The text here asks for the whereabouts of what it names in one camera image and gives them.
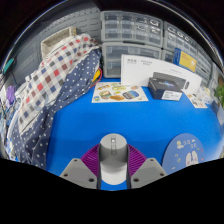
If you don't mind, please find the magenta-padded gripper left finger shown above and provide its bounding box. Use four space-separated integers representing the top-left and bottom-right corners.
59 143 102 191

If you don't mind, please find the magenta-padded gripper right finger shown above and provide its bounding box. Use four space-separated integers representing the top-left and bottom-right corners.
126 143 168 190

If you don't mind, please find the white computer mouse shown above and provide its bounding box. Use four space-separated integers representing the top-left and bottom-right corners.
98 133 129 185

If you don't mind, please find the round blue rabbit mouse pad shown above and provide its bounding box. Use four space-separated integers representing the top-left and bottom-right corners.
161 132 205 176

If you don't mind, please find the navy polka-dot cloth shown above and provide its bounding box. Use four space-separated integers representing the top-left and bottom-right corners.
7 48 103 170

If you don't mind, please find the small black box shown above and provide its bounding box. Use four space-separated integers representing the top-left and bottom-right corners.
147 77 184 102

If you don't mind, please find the food sticker sheet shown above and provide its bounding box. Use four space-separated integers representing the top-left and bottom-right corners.
91 81 149 104

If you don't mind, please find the pale sticker sheet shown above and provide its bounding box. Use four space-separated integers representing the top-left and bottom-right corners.
184 92 208 110

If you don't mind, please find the clear plastic packet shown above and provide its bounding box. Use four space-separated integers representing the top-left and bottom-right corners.
199 86 215 105

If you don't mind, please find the yellow and red object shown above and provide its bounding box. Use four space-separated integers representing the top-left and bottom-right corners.
90 67 103 88

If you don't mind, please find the red-blue checked cloth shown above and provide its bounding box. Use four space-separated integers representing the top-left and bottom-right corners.
14 33 101 141

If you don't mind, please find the white keyboard box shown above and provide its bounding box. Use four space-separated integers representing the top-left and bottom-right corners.
120 53 203 96

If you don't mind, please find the purple bag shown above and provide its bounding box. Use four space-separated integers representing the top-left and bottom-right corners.
5 85 17 105

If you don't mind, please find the green potted plant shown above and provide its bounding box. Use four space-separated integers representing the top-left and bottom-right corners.
213 84 224 108

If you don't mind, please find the grey large-drawer cabinet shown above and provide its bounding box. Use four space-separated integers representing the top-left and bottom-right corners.
101 42 163 79

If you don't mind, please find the yellow and blue box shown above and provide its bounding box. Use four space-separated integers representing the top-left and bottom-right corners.
172 47 198 73

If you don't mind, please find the teal lamp shade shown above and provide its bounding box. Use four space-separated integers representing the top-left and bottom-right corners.
3 58 16 75

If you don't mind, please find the white woven basket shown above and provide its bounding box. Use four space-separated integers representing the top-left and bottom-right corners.
40 26 78 56

